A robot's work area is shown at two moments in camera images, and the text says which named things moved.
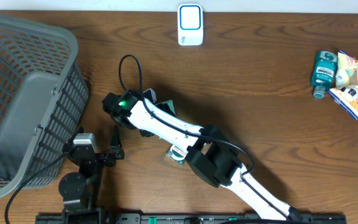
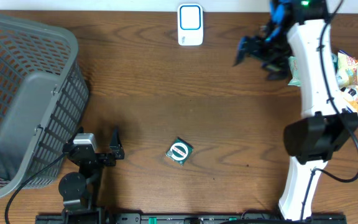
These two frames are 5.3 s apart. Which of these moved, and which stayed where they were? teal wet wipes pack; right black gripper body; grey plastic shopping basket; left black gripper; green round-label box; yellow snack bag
Moved: right black gripper body; teal wet wipes pack
Stayed: yellow snack bag; left black gripper; grey plastic shopping basket; green round-label box
